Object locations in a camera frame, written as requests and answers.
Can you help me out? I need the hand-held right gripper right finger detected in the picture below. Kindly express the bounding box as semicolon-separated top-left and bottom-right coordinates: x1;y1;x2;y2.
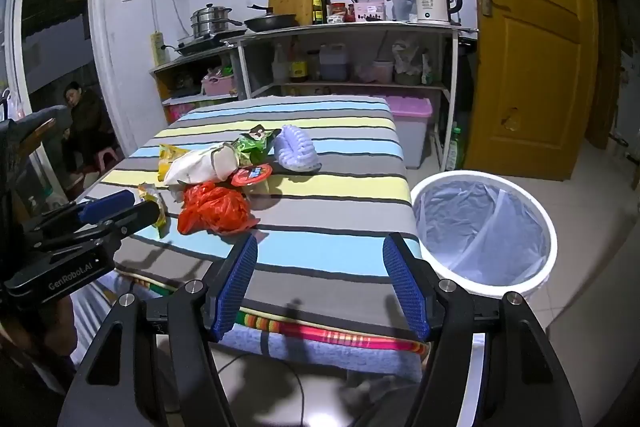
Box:
382;232;583;427

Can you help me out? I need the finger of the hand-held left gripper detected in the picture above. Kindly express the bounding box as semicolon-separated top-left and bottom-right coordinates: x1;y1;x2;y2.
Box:
22;189;137;242
37;201;162;258

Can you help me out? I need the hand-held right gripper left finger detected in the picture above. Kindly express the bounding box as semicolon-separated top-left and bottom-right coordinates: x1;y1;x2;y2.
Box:
57;233;261;427

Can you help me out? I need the small yellow snack packet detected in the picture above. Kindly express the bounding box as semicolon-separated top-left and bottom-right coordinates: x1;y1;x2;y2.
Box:
137;182;168;239

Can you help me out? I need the large yellow snack packet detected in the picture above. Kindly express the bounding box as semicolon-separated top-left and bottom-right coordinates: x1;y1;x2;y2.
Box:
158;144;193;182

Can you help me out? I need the white paper bag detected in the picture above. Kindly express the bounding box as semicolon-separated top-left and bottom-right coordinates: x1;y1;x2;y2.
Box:
164;143;242;186

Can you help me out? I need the red plastic bag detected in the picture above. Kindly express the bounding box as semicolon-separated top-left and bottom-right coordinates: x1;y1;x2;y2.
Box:
177;181;261;236

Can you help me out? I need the white trash bin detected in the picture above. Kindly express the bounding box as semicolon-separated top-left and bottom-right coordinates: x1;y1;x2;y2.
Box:
410;170;558;299

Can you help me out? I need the red round lid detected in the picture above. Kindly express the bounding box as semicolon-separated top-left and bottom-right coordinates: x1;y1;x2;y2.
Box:
230;163;274;188

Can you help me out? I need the green snack packet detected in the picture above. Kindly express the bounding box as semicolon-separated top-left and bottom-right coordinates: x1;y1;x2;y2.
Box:
235;124;282;168

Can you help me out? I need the purple foam fruit net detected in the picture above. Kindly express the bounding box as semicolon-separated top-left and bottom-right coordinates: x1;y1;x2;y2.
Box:
272;125;323;172

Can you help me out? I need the person's left forearm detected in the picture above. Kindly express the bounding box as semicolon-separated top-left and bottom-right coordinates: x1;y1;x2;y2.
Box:
0;347;71;427

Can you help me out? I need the pink plastic stool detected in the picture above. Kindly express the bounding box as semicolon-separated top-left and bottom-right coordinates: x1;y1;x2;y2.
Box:
80;144;123;172

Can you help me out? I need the rainbow striped blanket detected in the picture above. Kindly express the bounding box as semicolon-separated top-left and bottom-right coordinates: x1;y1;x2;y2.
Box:
117;274;431;358

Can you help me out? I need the low wooden shelf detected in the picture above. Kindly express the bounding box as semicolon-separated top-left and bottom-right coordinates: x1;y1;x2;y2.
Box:
149;44;246;125

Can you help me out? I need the green glass bottle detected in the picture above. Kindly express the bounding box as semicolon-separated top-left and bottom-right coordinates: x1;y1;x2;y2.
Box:
447;122;468;172

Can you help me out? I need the pink plastic basket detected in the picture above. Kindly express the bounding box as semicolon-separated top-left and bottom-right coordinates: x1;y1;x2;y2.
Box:
201;74;236;96

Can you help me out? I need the yellow power strip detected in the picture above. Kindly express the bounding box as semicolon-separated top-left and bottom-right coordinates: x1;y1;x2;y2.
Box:
150;32;167;68

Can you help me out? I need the black induction cooker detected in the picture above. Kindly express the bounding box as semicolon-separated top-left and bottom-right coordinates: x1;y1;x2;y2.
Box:
162;32;246;56

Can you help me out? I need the pink lidded storage box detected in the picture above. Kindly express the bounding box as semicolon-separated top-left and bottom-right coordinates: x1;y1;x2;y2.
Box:
385;96;433;170

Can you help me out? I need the steel steamer pot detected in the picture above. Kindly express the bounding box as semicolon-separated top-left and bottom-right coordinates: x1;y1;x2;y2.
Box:
190;4;244;38

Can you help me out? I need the yellow label oil bottle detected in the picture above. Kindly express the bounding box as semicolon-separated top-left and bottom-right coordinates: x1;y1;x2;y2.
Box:
290;42;308;82

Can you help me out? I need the pink plastic bucket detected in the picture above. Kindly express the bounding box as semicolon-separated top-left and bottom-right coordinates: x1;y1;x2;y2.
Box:
372;59;396;84

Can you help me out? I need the black frying pan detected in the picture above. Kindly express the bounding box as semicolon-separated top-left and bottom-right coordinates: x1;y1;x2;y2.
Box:
243;4;301;32

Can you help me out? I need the blue jerrycan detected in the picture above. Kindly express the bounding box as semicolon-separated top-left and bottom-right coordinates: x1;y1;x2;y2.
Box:
318;44;349;82

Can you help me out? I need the yellow wooden door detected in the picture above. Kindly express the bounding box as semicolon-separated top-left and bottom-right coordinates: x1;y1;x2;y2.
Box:
462;0;601;182

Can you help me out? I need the white shelf unit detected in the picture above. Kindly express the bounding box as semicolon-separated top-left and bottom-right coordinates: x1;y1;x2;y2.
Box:
235;23;478;172

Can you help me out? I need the pink utensil holder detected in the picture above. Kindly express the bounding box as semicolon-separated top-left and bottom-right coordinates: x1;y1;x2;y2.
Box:
352;0;388;22

